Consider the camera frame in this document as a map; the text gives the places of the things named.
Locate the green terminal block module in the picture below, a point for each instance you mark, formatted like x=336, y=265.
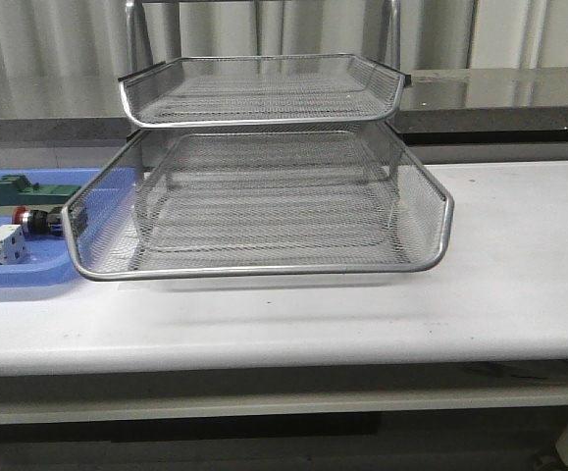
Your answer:
x=18, y=190

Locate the blue plastic tray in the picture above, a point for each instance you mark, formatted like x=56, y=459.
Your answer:
x=47, y=261

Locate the silver metal rack frame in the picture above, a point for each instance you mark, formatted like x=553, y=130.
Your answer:
x=138, y=34

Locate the dark granite counter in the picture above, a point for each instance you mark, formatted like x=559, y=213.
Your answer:
x=439, y=107

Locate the red emergency stop button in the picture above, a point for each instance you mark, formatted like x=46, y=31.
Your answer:
x=35, y=222

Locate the silver mesh tray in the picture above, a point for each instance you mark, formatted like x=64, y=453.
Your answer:
x=264, y=93
x=324, y=216
x=105, y=244

